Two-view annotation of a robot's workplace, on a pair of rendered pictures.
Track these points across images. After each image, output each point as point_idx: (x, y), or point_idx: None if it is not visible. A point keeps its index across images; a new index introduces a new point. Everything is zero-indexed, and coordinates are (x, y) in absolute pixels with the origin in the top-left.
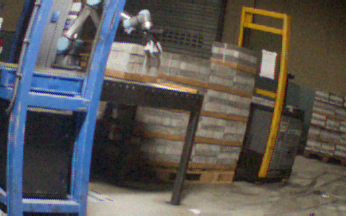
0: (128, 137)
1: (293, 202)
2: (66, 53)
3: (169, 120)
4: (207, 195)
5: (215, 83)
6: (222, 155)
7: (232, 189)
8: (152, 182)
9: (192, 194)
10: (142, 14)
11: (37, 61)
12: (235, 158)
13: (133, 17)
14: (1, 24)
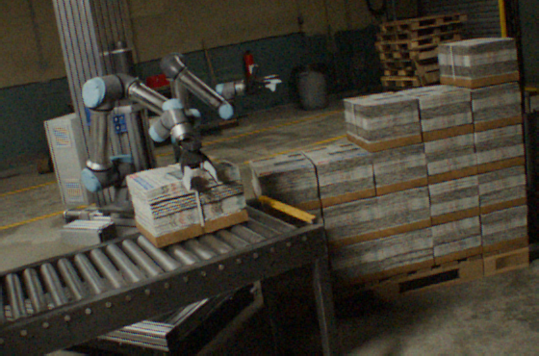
0: (267, 286)
1: None
2: (118, 186)
3: (368, 212)
4: (443, 341)
5: (435, 129)
6: (490, 228)
7: (515, 298)
8: (365, 312)
9: (413, 343)
10: (165, 112)
11: (101, 193)
12: (521, 225)
13: (158, 119)
14: (236, 35)
